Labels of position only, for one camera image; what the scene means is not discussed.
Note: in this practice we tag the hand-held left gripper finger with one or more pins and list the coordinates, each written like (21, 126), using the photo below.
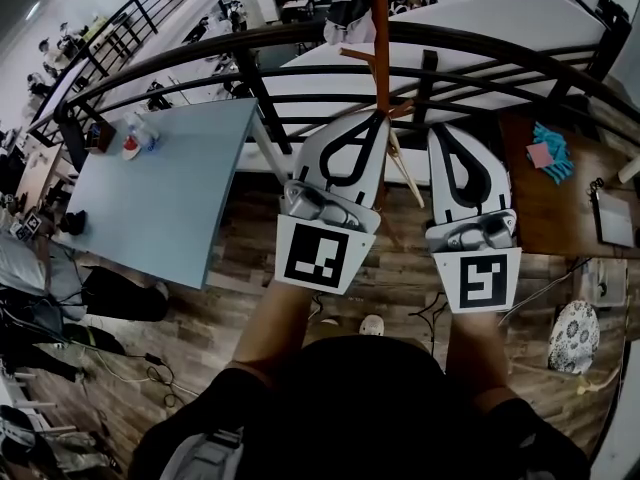
(307, 160)
(377, 168)

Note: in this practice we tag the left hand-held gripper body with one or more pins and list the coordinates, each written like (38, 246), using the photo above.
(315, 263)

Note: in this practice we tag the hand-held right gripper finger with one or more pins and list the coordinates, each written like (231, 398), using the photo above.
(436, 198)
(500, 193)

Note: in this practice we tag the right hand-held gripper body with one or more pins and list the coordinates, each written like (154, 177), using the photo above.
(482, 280)

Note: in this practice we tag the wooden coat rack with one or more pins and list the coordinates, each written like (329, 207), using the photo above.
(381, 68)

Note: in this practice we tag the black garment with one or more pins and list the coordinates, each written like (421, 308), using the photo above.
(350, 13)

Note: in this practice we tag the person's right forearm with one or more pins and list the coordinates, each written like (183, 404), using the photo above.
(477, 353)

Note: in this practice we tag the person's left forearm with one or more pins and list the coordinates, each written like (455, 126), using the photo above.
(272, 328)

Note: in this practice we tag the pink pad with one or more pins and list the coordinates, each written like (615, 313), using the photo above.
(540, 155)

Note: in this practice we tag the brown wooden table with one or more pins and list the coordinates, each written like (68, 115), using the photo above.
(550, 218)

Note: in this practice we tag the person's left shoe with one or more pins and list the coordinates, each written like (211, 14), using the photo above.
(328, 322)

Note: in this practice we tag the person's shoe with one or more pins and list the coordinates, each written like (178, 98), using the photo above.
(372, 325)
(328, 322)

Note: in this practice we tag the blue cloth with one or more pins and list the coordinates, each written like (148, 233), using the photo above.
(555, 140)

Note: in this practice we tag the person's right shoe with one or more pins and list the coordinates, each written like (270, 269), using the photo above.
(372, 325)

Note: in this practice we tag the floral cushion stool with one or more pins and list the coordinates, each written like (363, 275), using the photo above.
(574, 338)

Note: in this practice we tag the black framed tablet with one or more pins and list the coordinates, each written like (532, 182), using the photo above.
(615, 218)

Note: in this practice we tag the clear plastic box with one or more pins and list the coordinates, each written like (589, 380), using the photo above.
(605, 283)

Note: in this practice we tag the white roll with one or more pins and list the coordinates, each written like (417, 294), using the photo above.
(630, 170)

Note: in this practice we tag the light blue table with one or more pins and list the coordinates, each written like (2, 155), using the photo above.
(165, 193)

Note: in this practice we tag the person's black shirt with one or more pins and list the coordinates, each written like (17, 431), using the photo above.
(360, 418)

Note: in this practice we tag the red and white bowl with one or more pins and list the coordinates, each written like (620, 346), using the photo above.
(131, 148)

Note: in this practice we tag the small brown box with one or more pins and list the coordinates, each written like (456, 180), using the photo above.
(100, 138)

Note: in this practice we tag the black and green bag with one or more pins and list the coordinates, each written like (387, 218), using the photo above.
(95, 339)

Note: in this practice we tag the small black object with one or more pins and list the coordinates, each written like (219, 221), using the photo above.
(76, 223)

